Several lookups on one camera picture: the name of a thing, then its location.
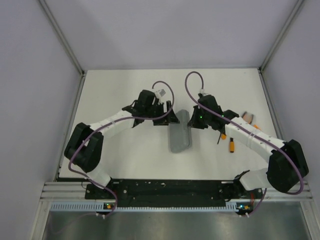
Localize orange pliers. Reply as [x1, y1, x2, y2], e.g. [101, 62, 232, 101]
[242, 111, 255, 125]

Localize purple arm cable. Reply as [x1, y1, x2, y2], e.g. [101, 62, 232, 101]
[184, 71, 306, 218]
[68, 80, 175, 219]

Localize orange black screwdriver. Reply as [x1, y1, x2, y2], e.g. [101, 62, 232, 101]
[229, 137, 235, 153]
[217, 133, 227, 144]

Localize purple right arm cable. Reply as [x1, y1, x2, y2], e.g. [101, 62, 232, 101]
[184, 71, 306, 218]

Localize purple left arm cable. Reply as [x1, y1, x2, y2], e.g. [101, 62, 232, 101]
[68, 80, 175, 219]

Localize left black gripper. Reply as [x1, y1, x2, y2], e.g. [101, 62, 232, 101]
[144, 100, 179, 126]

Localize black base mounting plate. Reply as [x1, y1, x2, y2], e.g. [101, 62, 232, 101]
[85, 178, 263, 208]

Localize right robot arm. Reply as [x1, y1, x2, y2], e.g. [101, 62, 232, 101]
[188, 93, 309, 198]

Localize grey plastic tool case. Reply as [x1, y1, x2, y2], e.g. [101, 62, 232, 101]
[168, 109, 192, 154]

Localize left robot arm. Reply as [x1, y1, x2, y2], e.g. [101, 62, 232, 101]
[64, 89, 180, 199]

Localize white slotted cable duct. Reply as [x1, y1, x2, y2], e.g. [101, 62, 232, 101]
[50, 201, 253, 213]

